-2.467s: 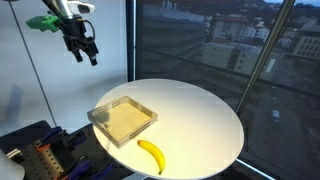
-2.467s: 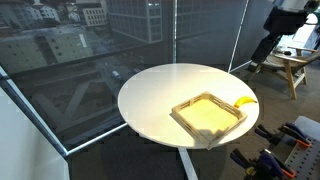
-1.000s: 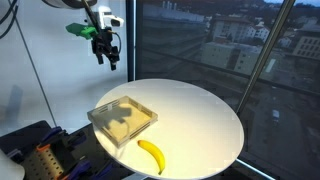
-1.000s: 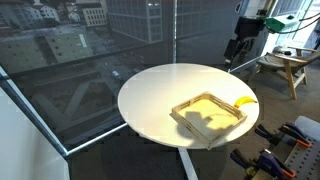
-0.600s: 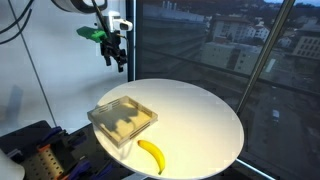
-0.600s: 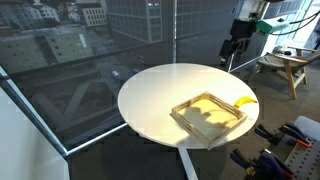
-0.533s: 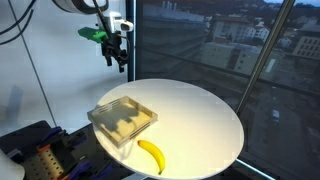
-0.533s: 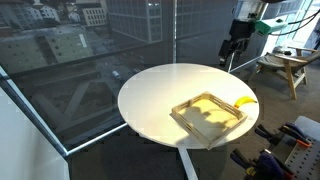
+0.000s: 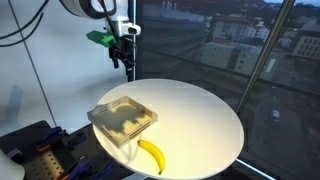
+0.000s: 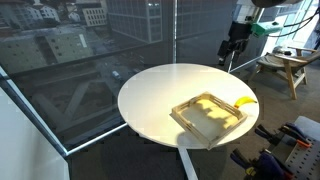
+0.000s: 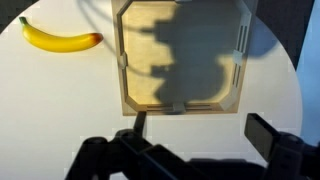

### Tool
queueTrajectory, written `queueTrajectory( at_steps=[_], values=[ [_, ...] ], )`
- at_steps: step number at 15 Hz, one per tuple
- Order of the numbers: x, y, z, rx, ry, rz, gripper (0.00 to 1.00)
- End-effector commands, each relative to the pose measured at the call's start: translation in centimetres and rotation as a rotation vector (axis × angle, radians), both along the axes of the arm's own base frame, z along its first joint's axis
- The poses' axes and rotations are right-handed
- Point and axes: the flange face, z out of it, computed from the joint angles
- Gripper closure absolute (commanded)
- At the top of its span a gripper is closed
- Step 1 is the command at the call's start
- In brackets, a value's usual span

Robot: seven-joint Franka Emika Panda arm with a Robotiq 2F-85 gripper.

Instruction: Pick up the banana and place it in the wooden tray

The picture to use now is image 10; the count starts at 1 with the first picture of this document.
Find white table leg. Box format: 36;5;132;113
178;147;200;180

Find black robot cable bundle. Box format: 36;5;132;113
267;6;320;38

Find window bottom frame rail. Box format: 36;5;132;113
63;122;128;158

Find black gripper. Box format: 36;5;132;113
217;21;253;66

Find perforated metal mounting board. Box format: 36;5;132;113
271;115;320;180

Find wooden armchair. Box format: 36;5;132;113
248;45;320;101

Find window corner frame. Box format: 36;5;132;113
227;0;250;74

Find metal window mullion post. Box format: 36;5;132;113
172;0;178;64

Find dark window side frame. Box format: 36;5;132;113
0;66;69;158

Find yellow banana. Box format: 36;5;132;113
233;95;258;109

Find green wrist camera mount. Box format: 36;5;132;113
250;20;284;38

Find blue orange spring clamp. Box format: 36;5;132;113
254;121;313;149
229;148;297;180

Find wooden tray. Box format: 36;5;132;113
170;91;249;150

